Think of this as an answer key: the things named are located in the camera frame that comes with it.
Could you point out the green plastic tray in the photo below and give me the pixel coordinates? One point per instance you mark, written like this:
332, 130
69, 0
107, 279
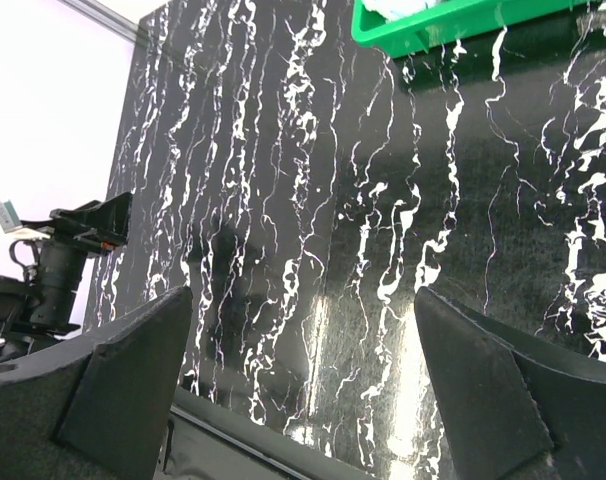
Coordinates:
445, 23

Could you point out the light blue towel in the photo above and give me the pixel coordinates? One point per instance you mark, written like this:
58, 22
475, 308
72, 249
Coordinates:
392, 10

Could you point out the black marble pattern mat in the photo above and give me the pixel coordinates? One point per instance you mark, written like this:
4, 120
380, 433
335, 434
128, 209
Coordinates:
305, 188

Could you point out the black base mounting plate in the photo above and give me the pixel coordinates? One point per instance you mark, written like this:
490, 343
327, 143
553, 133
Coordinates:
206, 441

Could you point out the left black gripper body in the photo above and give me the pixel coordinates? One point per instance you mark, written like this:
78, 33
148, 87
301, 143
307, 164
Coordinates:
35, 311

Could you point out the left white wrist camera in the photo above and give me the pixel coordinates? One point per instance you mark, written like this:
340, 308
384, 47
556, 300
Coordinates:
9, 219

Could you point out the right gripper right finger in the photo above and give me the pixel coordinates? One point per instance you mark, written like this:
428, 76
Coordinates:
513, 406

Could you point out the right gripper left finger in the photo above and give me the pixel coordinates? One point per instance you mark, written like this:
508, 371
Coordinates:
96, 406

